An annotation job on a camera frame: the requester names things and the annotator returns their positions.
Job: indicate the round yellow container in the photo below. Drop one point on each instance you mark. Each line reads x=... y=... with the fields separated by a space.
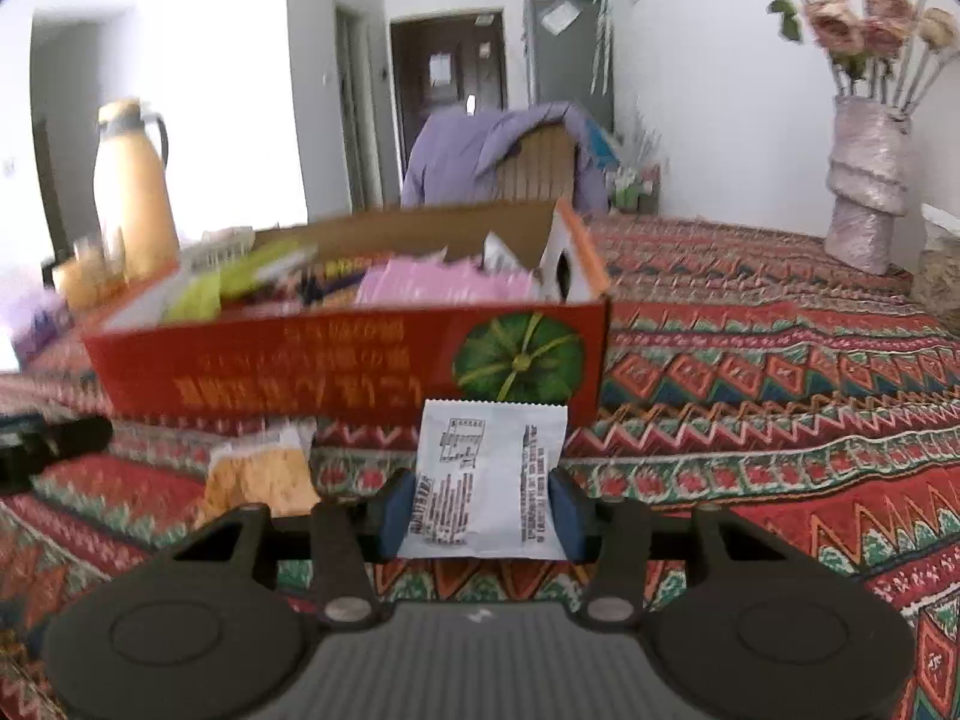
x=79 y=285

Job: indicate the dried pink roses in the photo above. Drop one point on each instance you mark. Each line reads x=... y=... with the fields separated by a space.
x=840 y=26

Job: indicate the grey interior door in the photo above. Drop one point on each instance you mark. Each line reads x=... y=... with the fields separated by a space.
x=356 y=112

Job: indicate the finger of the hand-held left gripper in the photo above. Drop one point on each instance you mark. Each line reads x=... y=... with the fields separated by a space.
x=67 y=439

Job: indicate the wooden chair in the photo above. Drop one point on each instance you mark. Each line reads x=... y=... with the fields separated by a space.
x=540 y=165

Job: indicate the white door notice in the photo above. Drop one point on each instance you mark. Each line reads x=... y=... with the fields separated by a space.
x=439 y=69

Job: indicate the white oat crisp packet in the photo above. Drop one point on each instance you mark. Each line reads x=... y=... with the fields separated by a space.
x=255 y=476

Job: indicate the tall pink textured vase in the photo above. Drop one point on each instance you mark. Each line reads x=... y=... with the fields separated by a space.
x=866 y=187

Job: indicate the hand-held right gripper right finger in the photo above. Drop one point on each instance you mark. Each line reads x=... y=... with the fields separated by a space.
x=566 y=510

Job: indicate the grey refrigerator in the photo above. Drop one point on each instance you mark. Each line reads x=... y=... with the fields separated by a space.
x=562 y=67

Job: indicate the white paper note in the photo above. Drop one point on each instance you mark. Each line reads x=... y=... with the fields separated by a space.
x=561 y=17

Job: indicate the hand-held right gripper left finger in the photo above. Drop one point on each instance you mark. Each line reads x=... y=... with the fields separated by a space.
x=394 y=510

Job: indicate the yellow-green snack packet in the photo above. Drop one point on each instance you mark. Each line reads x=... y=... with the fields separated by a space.
x=262 y=270
x=193 y=298

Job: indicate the white printed snack packet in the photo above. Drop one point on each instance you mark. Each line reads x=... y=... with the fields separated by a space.
x=487 y=465
x=502 y=255

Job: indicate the dark brown entrance door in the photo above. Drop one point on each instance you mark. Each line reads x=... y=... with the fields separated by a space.
x=450 y=112

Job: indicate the purple cloth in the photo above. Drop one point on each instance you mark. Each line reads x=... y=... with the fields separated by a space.
x=450 y=157

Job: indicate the glass jar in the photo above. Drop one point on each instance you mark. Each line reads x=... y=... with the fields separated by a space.
x=941 y=270

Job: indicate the white folded umbrella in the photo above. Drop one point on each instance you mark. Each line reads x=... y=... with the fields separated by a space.
x=600 y=45

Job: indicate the red cardboard box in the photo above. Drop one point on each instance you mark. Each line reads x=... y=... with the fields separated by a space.
x=300 y=367

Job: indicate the yellow thermos jug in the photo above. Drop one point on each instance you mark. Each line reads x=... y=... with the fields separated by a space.
x=135 y=195

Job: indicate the purple tissue pack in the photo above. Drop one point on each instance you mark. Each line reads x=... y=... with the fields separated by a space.
x=37 y=326

